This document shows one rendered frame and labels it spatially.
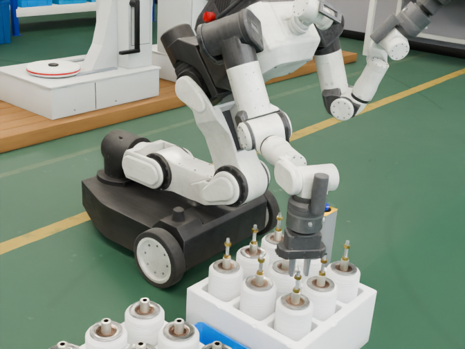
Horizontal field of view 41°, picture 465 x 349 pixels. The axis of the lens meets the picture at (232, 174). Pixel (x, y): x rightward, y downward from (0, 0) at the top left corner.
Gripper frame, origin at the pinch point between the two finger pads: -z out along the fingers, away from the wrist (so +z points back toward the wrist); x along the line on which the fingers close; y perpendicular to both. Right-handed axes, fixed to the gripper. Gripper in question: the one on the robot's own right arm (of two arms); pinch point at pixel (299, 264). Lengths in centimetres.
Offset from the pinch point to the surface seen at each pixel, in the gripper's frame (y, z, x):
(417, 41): -480, -28, -262
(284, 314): 3.2, -12.3, 3.4
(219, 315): -9.3, -20.8, 17.7
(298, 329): 4.8, -16.0, -0.1
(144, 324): 5.4, -11.7, 38.3
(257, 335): 0.9, -20.3, 9.3
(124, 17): -252, 20, 41
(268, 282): -8.9, -10.8, 5.1
